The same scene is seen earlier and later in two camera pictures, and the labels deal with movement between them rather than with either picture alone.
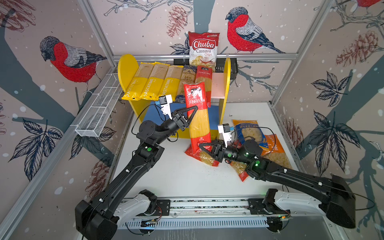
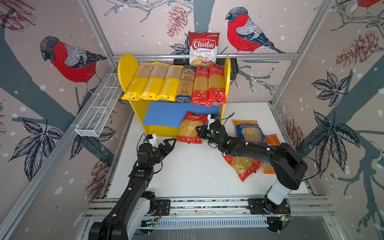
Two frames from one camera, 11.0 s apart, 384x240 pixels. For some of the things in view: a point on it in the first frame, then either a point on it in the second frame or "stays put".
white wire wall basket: [100, 106] stays put
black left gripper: [182, 122] to [166, 152]
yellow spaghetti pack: [154, 83] stays put
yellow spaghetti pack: [170, 83] stays put
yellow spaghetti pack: [138, 85] stays put
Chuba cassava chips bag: [203, 47] stays put
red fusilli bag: [205, 157] to [188, 131]
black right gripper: [221, 154] to [201, 134]
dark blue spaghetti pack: [188, 75] stays put
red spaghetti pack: [198, 126] to [217, 94]
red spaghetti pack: [204, 74] stays put
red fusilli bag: [240, 168] stays put
